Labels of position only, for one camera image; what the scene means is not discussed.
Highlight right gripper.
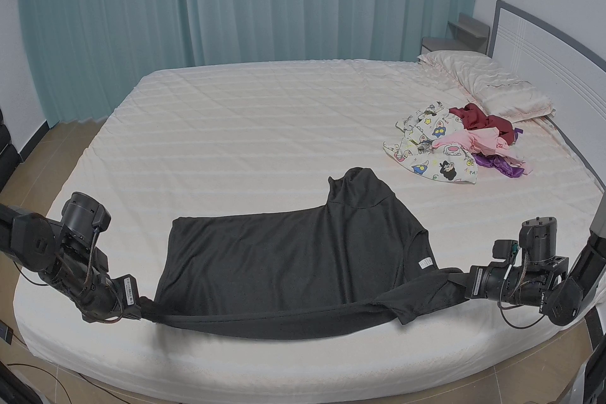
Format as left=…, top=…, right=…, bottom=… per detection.
left=464, top=264, right=522, bottom=305

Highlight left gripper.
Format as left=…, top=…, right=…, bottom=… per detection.
left=72, top=273, right=143, bottom=324

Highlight black T-shirt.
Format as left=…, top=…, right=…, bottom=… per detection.
left=140, top=166, right=467, bottom=342

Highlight bed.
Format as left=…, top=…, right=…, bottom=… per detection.
left=13, top=0, right=606, bottom=404

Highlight purple garment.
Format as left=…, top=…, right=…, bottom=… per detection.
left=474, top=125, right=526, bottom=180

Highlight white printed pyjama garment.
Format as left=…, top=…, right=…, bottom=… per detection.
left=383, top=101, right=479, bottom=186

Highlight pink garment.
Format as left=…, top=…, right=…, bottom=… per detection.
left=433, top=127, right=534, bottom=176

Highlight dark red garment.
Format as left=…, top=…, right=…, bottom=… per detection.
left=448, top=102, right=515, bottom=133

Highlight cream pillow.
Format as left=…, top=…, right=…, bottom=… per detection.
left=417, top=50, right=557, bottom=122

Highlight grey bedside table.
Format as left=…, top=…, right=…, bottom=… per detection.
left=420, top=12, right=491, bottom=57

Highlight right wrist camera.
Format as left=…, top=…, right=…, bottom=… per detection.
left=492, top=239, right=521, bottom=262

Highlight black cable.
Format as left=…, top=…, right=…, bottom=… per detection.
left=0, top=361, right=63, bottom=404

